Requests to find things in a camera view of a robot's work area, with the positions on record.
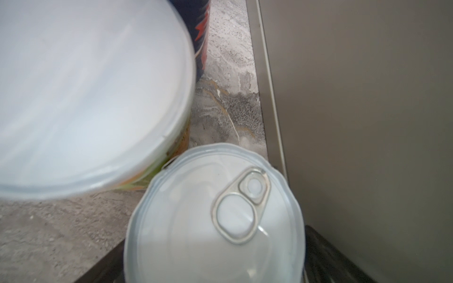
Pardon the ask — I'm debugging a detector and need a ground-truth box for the tall can white plastic lid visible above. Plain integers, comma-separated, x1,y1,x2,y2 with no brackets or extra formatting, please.
1,1,196,200

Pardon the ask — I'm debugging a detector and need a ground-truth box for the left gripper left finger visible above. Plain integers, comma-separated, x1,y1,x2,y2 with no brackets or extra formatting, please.
75,240,126,283

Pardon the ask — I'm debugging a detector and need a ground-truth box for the grey metal cabinet counter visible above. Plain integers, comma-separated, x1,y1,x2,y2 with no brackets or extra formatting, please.
247,1,453,283

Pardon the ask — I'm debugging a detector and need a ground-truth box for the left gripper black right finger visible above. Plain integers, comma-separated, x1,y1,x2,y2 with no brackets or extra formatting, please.
304,225,375,283

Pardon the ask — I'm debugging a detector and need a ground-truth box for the dark can with brown lid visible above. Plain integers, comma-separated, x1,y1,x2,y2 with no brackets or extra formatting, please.
169,0,211,81

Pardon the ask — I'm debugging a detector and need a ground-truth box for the pink can pull-tab lid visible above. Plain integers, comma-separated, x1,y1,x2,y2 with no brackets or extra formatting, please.
124,143,306,283

